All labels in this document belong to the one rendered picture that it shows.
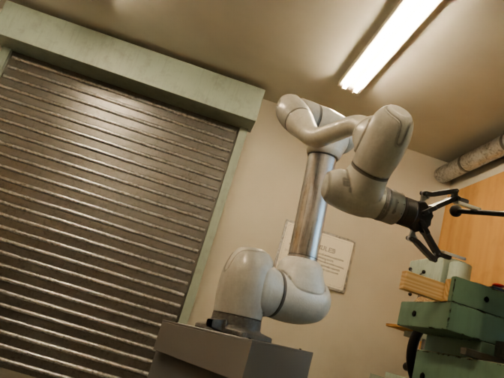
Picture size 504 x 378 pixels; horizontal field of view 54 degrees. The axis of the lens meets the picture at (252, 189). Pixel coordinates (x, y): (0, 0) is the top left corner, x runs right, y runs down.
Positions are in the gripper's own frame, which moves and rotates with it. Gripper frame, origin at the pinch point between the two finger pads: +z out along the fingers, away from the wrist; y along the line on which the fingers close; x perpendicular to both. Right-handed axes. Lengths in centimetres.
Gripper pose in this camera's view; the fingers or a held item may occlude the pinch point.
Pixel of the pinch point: (466, 232)
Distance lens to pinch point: 145.0
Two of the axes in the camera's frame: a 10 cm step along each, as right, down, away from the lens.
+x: -1.5, -0.1, 9.9
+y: 3.1, -9.5, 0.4
